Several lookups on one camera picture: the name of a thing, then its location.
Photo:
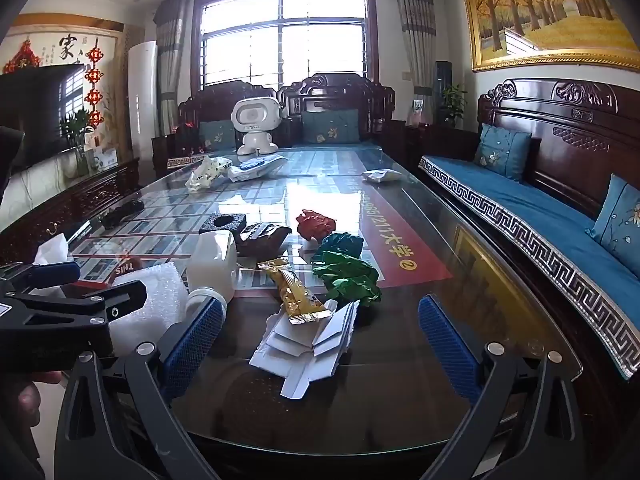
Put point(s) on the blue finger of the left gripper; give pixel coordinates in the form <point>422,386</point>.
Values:
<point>118,300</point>
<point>54,274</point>

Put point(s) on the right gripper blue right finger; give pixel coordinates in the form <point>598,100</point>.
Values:
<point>455,357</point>

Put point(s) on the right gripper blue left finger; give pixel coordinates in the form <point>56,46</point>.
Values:
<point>185,345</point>

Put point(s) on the white bubble wrap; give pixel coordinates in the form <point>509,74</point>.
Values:
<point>164,306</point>

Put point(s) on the white plastic jug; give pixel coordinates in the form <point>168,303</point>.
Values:
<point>212,271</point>

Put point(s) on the white cardboard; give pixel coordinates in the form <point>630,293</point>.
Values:
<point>304,353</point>

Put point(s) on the gold snack wrapper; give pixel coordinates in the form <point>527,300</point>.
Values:
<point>300,304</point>

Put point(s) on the green paper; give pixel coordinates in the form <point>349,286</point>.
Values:
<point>347,278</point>

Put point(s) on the brown bag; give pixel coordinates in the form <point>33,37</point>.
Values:
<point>262,241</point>

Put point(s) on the teal paper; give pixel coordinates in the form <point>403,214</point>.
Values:
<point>344,243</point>

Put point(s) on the red paper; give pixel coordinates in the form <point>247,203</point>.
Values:
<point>314,226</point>

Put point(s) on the person left hand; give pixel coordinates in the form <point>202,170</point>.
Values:
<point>20,405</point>

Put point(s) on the white tissue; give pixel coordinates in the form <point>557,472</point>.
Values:
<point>53,251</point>

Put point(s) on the dark wooden tv cabinet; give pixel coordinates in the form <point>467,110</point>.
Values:
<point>20,240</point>

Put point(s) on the black remote on table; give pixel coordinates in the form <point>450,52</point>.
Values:
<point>117,215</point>

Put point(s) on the green plant in vase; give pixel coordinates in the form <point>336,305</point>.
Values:
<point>74,128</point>

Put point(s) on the white printed plastic bag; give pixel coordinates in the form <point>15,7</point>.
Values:
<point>210,169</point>

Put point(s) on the black television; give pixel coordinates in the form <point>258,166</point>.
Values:
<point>34,100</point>

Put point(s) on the red chinese knot ornament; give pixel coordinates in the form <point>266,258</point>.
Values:
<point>93,75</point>

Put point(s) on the white blue plastic package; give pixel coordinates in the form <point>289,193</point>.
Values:
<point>256,168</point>

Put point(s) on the dark wooden armchair left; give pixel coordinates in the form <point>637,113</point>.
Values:
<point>204,124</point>

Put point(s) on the dark wooden armchair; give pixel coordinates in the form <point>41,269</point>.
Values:
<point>341,108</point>
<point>204,124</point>

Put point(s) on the blue pillow near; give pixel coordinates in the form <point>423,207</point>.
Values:
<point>617,227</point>

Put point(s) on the blue pillow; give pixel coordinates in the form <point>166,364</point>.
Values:
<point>617,227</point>
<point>503,151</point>

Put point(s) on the small white packet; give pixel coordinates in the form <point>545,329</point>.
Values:
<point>379,176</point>

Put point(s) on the blue cushioned wooden sofa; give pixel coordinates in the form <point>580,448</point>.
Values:
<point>582,134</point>

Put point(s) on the blue pillow far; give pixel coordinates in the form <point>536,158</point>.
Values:
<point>503,151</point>

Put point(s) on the white toy robot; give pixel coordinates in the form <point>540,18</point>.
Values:
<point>255,118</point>

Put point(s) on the white floor air conditioner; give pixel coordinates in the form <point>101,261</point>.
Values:
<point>142,98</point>

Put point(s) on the potted green plant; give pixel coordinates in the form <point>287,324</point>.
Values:
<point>452,104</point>

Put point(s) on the dark wooden armchair right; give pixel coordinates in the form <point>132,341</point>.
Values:
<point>341,108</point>

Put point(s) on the left window curtain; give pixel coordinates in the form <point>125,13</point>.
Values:
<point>169,22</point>

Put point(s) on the window curtain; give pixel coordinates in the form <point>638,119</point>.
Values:
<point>418,25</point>
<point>169,22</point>

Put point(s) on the gold framed tree painting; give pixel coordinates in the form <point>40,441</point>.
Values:
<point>510,33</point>

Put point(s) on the right window curtain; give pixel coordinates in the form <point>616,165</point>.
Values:
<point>418,25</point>

